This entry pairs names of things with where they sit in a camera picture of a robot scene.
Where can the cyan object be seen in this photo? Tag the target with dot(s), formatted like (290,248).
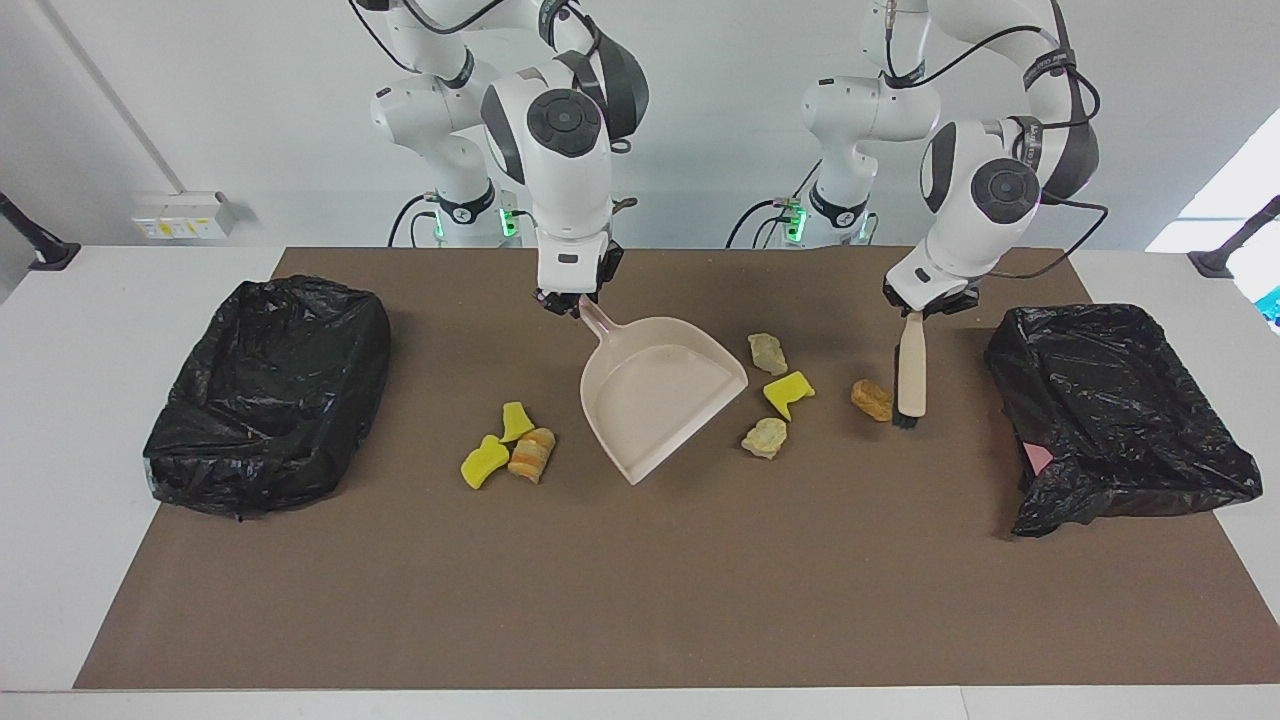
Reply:
(1273,305)

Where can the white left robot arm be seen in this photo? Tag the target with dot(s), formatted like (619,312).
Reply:
(870,110)

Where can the brown table mat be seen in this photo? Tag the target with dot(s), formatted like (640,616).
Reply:
(640,620)

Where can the beige plastic dustpan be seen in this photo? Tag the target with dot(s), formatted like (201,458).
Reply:
(660,400)

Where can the pink plastic bin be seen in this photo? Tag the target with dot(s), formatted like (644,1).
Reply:
(1038,458)

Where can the toy croissant bread piece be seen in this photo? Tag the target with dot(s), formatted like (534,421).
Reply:
(767,353)
(532,454)
(765,437)

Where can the beige hand brush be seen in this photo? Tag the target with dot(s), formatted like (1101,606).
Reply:
(911,380)

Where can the green lit connector box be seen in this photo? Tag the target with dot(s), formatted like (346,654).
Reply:
(795,220)
(508,220)

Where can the yellow green sponge piece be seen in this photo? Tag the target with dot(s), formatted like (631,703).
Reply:
(788,392)
(515,420)
(484,462)

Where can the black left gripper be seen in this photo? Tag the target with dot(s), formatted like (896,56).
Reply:
(968,298)

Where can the white wall socket box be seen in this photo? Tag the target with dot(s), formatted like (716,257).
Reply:
(180,220)

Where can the black trash bag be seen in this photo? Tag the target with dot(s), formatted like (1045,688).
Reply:
(1110,420)
(260,400)

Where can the brown toy bread nugget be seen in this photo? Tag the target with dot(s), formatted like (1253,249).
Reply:
(872,400)

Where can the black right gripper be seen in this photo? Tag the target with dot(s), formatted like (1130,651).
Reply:
(610,262)

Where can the black clamp stand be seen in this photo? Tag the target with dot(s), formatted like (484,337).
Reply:
(45,250)
(1215,262)

